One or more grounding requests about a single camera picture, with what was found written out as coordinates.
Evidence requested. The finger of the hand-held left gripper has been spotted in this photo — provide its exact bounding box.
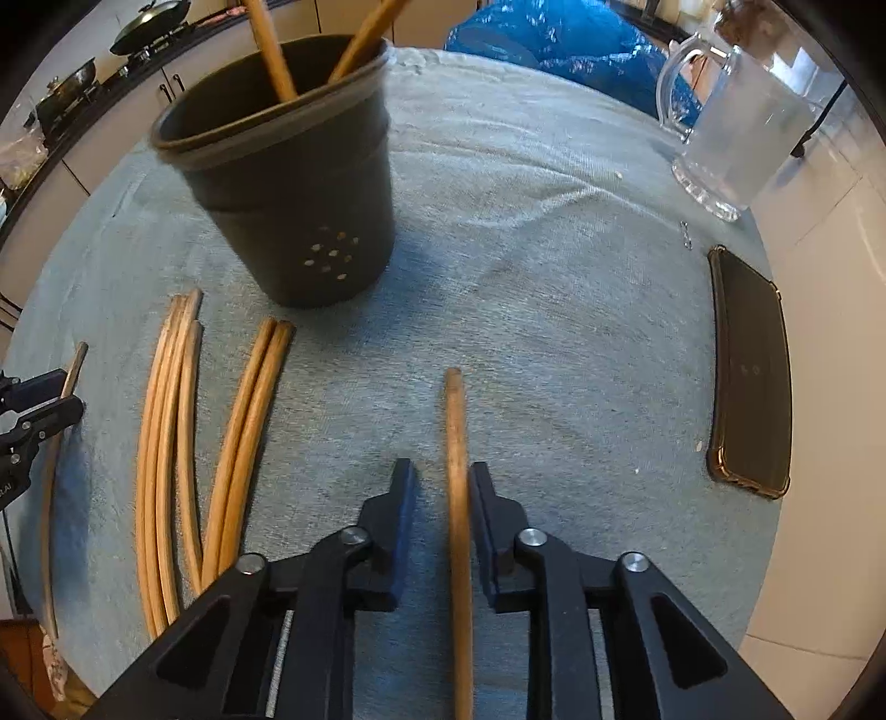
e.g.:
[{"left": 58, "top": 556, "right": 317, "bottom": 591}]
[
  {"left": 0, "top": 397, "right": 86, "bottom": 459},
  {"left": 0, "top": 369, "right": 69, "bottom": 414}
]

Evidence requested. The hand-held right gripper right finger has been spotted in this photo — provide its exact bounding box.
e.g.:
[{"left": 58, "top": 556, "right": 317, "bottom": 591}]
[{"left": 469, "top": 462, "right": 797, "bottom": 720}]

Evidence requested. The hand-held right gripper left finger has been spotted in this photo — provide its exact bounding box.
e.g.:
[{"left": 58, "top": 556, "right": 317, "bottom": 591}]
[{"left": 81, "top": 457, "right": 420, "bottom": 720}]

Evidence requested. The wooden chopstick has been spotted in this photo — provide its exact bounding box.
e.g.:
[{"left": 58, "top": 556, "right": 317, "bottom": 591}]
[
  {"left": 136, "top": 295, "right": 187, "bottom": 639},
  {"left": 327, "top": 0, "right": 411, "bottom": 86},
  {"left": 218, "top": 321, "right": 296, "bottom": 579},
  {"left": 443, "top": 367, "right": 475, "bottom": 720},
  {"left": 39, "top": 341, "right": 90, "bottom": 641},
  {"left": 200, "top": 317, "right": 278, "bottom": 586},
  {"left": 155, "top": 289, "right": 204, "bottom": 628},
  {"left": 176, "top": 320, "right": 206, "bottom": 598},
  {"left": 244, "top": 0, "right": 300, "bottom": 102}
]

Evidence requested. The dark grey chopstick holder cup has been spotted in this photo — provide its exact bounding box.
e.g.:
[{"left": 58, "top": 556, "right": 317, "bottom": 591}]
[{"left": 151, "top": 34, "right": 399, "bottom": 310}]

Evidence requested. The grey-blue tablecloth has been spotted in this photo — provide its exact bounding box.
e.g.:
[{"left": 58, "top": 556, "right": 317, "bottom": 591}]
[{"left": 0, "top": 45, "right": 783, "bottom": 720}]

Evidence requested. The clear plastic food bag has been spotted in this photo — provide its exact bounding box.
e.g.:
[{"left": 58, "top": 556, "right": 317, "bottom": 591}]
[{"left": 0, "top": 125, "right": 49, "bottom": 191}]

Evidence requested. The black kitchen countertop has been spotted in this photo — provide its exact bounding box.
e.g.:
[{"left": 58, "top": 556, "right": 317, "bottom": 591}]
[{"left": 0, "top": 0, "right": 320, "bottom": 243}]

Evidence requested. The steel cooking pot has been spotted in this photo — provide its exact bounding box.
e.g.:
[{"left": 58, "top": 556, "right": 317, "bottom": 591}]
[{"left": 34, "top": 59, "right": 99, "bottom": 132}]

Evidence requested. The black phone in clear case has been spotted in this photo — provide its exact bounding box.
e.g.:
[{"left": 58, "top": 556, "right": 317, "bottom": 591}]
[{"left": 704, "top": 245, "right": 794, "bottom": 501}]

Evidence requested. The black wok with lid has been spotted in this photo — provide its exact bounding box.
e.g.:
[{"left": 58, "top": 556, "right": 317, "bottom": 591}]
[{"left": 109, "top": 0, "right": 193, "bottom": 56}]

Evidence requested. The clear glass mug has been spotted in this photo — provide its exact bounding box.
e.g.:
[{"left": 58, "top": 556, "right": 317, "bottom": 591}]
[{"left": 654, "top": 31, "right": 821, "bottom": 224}]

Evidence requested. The blue plastic bag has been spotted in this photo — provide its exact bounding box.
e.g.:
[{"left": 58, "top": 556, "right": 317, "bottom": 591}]
[{"left": 443, "top": 0, "right": 700, "bottom": 126}]

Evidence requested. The black power cable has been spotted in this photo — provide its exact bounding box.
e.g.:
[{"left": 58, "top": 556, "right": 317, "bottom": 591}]
[{"left": 792, "top": 78, "right": 850, "bottom": 158}]

